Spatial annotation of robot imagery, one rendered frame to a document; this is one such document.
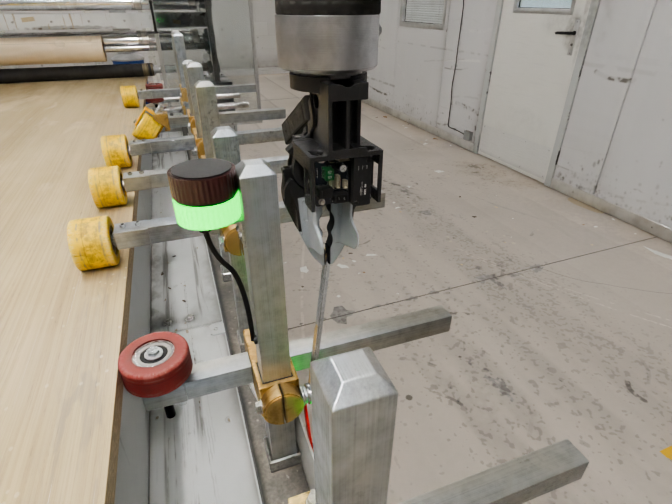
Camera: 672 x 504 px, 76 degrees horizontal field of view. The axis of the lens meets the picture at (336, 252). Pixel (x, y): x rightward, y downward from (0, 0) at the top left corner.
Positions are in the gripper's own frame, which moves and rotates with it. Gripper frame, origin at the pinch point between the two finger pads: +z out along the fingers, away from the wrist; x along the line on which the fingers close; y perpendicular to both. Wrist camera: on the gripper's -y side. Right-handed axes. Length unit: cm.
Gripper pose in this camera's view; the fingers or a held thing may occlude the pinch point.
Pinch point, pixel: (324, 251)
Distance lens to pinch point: 51.2
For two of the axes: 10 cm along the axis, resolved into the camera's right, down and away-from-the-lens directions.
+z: 0.0, 8.7, 5.0
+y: 3.5, 4.7, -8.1
